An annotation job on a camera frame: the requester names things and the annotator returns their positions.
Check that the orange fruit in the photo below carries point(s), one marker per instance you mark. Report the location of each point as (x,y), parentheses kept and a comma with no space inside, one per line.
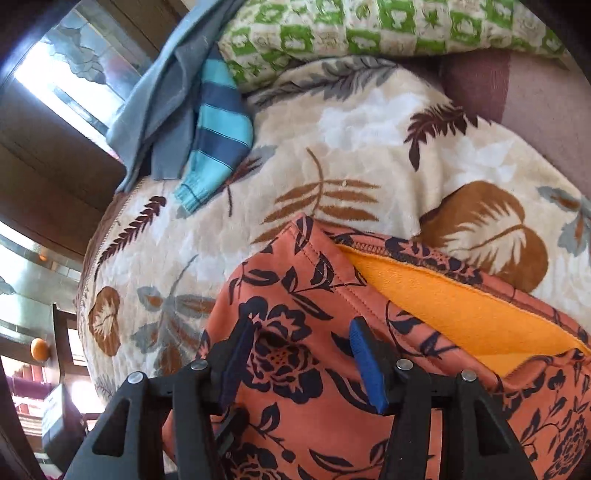
(39,349)

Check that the grey box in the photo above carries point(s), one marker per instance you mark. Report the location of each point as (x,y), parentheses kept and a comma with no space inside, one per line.
(62,415)

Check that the orange floral garment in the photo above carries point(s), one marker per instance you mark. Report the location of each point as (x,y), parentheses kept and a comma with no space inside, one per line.
(286,323)

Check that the green checkered pillow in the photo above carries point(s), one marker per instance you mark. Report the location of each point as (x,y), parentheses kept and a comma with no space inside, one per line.
(323,32)

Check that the blue-grey cloth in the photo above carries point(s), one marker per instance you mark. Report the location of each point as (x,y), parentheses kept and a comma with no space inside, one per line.
(152,120)

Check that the leaf-printed cream blanket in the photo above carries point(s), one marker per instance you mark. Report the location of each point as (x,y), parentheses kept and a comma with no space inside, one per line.
(360,138)

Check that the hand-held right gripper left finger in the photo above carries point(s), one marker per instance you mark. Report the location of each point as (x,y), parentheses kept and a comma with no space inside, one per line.
(235,360)

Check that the wooden door with patterned glass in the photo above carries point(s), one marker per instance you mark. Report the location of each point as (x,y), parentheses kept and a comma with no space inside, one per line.
(46,175)

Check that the teal striped garment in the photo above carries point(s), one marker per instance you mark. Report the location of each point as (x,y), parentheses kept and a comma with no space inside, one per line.
(221,134)

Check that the pink cushion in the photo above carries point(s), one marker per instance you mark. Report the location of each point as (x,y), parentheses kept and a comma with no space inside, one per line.
(545,110)

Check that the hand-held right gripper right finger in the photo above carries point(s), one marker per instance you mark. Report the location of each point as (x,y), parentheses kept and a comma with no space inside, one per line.
(369,369)

